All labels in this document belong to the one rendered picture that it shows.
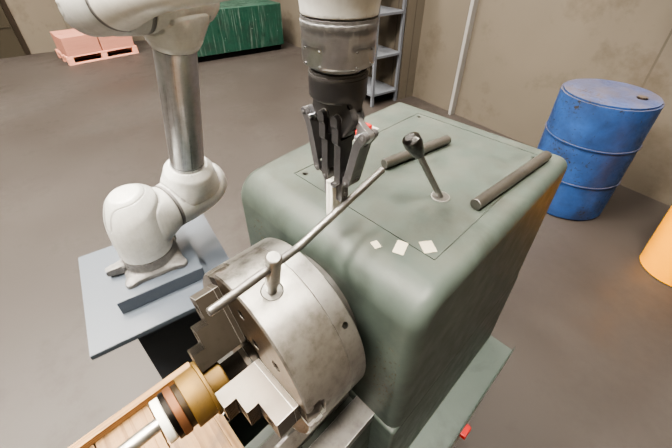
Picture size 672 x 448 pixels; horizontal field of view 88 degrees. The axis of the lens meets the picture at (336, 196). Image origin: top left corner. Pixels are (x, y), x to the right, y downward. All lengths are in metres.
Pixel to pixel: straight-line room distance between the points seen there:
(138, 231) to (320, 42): 0.86
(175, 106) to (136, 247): 0.43
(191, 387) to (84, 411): 1.48
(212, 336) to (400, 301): 0.30
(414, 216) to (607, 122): 2.15
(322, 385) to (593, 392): 1.71
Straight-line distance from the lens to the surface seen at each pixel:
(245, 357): 0.71
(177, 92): 1.00
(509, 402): 1.95
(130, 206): 1.12
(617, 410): 2.17
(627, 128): 2.75
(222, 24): 6.47
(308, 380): 0.56
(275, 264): 0.47
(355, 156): 0.47
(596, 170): 2.84
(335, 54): 0.41
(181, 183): 1.17
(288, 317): 0.53
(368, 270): 0.56
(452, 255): 0.59
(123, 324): 1.25
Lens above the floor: 1.66
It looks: 37 degrees down
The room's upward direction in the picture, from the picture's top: straight up
